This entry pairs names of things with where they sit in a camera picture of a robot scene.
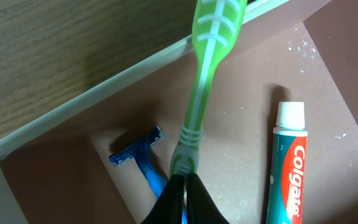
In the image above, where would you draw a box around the blue disposable razor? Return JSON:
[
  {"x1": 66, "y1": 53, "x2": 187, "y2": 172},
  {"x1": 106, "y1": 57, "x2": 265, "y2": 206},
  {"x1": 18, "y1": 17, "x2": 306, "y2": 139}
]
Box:
[{"x1": 108, "y1": 125, "x2": 188, "y2": 224}]

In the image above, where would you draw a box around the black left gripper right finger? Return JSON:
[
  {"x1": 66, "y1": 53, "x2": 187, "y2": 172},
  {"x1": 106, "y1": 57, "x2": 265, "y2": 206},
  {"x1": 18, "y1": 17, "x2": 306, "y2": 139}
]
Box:
[{"x1": 186, "y1": 173, "x2": 229, "y2": 224}]

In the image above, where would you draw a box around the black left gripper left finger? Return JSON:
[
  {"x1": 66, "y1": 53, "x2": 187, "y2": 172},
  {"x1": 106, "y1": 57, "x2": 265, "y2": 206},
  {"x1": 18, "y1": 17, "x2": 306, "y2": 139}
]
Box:
[{"x1": 141, "y1": 174, "x2": 185, "y2": 224}]

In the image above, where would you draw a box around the white box pink interior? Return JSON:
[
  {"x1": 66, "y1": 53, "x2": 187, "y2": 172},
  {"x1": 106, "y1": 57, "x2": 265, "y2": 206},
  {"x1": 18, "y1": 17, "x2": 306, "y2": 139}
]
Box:
[{"x1": 0, "y1": 1, "x2": 358, "y2": 223}]

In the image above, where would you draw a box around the red green toothpaste tube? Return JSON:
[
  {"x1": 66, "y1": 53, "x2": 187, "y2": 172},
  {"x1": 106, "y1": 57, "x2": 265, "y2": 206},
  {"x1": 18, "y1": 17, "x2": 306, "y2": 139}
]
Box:
[{"x1": 266, "y1": 101, "x2": 308, "y2": 224}]

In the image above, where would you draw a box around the green white toothbrush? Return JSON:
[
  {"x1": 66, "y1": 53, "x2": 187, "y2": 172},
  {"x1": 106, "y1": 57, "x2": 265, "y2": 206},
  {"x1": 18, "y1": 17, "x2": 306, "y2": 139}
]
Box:
[{"x1": 169, "y1": 0, "x2": 247, "y2": 177}]

